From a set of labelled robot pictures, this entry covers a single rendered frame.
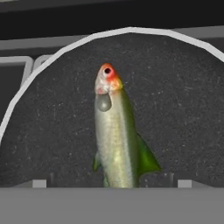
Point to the dark speckled plate, white rim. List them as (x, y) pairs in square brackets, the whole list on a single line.
[(178, 110)]

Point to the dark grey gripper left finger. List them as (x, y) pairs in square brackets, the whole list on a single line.
[(50, 181)]

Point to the silver green fish, red head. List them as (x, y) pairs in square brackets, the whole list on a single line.
[(116, 137)]

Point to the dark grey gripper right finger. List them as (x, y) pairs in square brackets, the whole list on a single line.
[(168, 180)]

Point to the dark panel with pale frame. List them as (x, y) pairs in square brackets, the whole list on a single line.
[(11, 78)]

